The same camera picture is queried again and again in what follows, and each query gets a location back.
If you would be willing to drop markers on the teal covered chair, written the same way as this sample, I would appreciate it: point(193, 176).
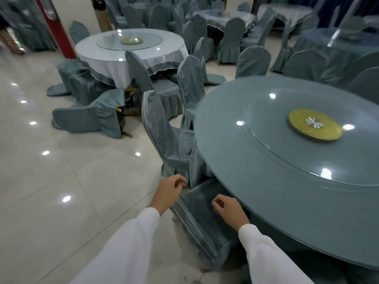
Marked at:
point(160, 130)
point(165, 94)
point(77, 119)
point(200, 51)
point(231, 41)
point(195, 204)
point(281, 56)
point(74, 73)
point(257, 35)
point(305, 66)
point(214, 79)
point(195, 26)
point(79, 32)
point(191, 79)
point(364, 85)
point(253, 62)

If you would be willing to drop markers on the cluster of teal banquet chairs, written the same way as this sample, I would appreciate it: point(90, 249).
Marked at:
point(32, 35)
point(160, 17)

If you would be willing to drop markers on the person's right forearm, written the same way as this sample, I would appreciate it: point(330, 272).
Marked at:
point(272, 260)

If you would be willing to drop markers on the round teal table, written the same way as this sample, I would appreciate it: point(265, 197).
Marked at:
point(319, 41)
point(225, 144)

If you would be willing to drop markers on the person's right hand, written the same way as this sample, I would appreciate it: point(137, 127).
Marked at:
point(232, 212)

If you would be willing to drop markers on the round glass turntable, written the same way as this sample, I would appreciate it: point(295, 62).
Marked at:
point(148, 41)
point(266, 139)

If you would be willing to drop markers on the person's left hand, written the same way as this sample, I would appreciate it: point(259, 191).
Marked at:
point(167, 195)

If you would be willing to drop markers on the round white clothed table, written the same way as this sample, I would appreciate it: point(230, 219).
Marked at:
point(88, 50)
point(225, 16)

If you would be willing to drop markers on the red pillar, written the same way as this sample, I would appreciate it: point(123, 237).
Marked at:
point(56, 29)

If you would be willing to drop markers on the person's left forearm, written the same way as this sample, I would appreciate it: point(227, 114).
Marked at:
point(124, 251)

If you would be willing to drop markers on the teal tablecloth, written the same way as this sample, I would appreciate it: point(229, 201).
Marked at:
point(201, 168)

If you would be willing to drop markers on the dark blue curtain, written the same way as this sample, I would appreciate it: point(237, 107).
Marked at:
point(331, 5)

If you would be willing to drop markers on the gold turntable hub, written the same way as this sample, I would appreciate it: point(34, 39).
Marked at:
point(131, 40)
point(331, 131)

